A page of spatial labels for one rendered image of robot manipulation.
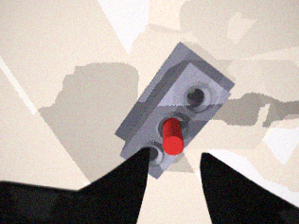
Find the red peg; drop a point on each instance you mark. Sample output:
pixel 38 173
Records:
pixel 173 142

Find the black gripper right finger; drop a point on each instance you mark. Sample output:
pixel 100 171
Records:
pixel 232 198

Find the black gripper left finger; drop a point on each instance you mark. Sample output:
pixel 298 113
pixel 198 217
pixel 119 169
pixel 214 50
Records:
pixel 115 198

